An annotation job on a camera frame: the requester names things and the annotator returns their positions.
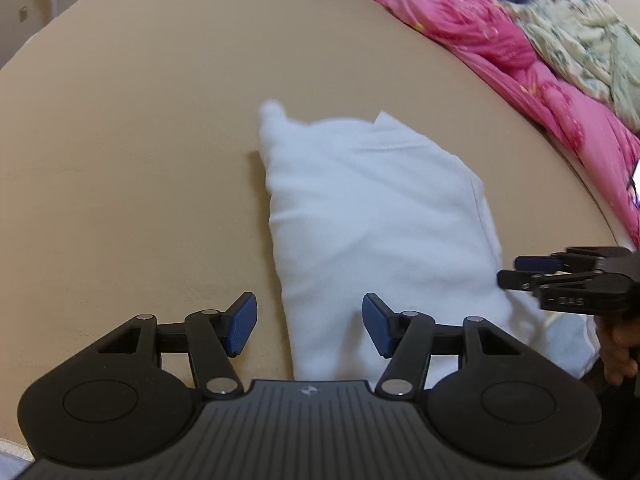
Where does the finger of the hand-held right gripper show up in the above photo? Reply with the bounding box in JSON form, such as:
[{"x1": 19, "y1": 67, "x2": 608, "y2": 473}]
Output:
[
  {"x1": 514, "y1": 254, "x2": 570, "y2": 272},
  {"x1": 497, "y1": 269, "x2": 548, "y2": 292}
]

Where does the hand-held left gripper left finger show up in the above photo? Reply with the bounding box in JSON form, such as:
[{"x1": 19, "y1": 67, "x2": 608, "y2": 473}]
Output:
[{"x1": 97, "y1": 291, "x2": 259, "y2": 401}]

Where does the person's right hand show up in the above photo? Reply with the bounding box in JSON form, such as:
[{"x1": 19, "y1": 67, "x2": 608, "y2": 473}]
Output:
[{"x1": 596, "y1": 313, "x2": 640, "y2": 387}]

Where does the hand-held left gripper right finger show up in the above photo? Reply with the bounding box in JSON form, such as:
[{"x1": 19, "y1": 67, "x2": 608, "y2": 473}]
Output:
[{"x1": 362, "y1": 292, "x2": 521, "y2": 401}]

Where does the pink printed blanket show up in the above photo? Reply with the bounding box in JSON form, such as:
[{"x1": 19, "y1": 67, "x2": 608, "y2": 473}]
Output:
[{"x1": 350, "y1": 0, "x2": 640, "y2": 252}]

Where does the white shirt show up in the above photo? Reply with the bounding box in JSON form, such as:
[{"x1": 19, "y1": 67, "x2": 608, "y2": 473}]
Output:
[{"x1": 257, "y1": 99, "x2": 601, "y2": 383}]

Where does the pale floral blanket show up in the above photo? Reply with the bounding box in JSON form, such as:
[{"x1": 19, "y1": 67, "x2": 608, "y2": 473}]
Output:
[{"x1": 501, "y1": 0, "x2": 640, "y2": 134}]

